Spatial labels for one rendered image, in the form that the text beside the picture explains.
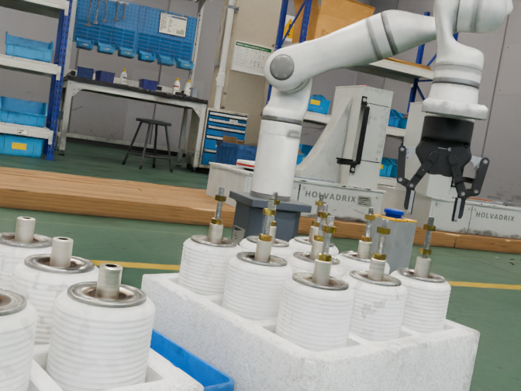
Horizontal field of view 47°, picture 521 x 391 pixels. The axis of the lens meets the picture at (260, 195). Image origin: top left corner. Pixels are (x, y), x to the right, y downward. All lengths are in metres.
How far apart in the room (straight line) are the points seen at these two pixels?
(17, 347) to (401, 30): 0.97
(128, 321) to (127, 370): 0.05
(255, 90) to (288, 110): 6.05
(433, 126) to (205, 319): 0.44
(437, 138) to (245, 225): 0.53
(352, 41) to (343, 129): 2.05
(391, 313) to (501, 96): 7.14
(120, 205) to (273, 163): 1.45
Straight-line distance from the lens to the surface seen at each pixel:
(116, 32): 6.77
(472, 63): 0.96
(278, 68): 1.31
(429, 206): 3.51
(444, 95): 0.95
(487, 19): 0.97
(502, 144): 7.77
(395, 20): 1.28
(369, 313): 0.86
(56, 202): 2.64
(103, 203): 2.66
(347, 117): 3.32
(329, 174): 3.29
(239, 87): 7.28
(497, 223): 3.85
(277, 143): 1.31
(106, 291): 0.60
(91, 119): 9.10
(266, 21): 7.48
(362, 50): 1.28
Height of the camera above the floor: 0.42
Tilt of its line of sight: 5 degrees down
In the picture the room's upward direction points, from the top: 9 degrees clockwise
